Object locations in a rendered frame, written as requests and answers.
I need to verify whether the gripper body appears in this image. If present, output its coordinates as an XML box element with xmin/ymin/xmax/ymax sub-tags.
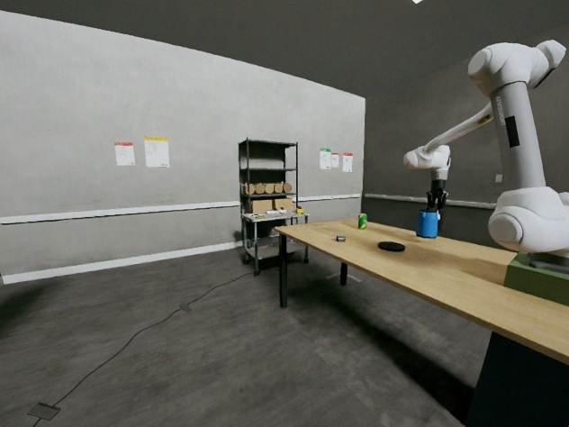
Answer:
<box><xmin>430</xmin><ymin>180</ymin><xmax>446</xmax><ymax>196</ymax></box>

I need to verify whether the black round disc with center stud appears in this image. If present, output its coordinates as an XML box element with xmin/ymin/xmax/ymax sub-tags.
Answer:
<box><xmin>378</xmin><ymin>241</ymin><xmax>405</xmax><ymax>251</ymax></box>

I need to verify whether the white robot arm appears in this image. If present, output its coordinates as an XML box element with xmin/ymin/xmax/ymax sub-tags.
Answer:
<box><xmin>403</xmin><ymin>41</ymin><xmax>569</xmax><ymax>275</ymax></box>

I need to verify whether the green and yellow drink can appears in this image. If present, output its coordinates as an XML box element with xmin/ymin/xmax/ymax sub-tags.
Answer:
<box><xmin>358</xmin><ymin>213</ymin><xmax>367</xmax><ymax>230</ymax></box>

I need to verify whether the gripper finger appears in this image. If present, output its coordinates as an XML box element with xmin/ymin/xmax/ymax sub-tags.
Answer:
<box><xmin>427</xmin><ymin>191</ymin><xmax>437</xmax><ymax>209</ymax></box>
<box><xmin>437</xmin><ymin>191</ymin><xmax>448</xmax><ymax>218</ymax></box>

